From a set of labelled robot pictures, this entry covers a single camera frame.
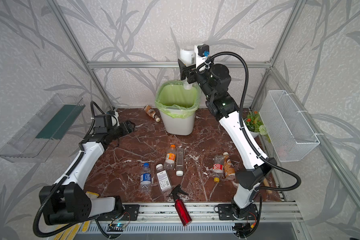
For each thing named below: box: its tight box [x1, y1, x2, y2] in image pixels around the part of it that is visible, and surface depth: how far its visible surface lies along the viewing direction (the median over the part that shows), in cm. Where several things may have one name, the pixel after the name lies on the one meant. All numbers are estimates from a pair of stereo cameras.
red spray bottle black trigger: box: [170, 184, 193, 227], surface depth 74 cm
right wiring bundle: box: [232, 216, 261, 240], surface depth 72 cm
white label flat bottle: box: [155, 164, 173, 193], surface depth 83 cm
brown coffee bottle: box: [143, 105, 161, 123], surface depth 114 cm
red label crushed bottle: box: [212, 154, 224, 183], surface depth 87 cm
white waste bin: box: [154, 81, 201, 136], surface depth 98 cm
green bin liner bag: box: [155, 80, 201, 119], surface depth 96 cm
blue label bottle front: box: [139, 163, 152, 193], surface depth 82 cm
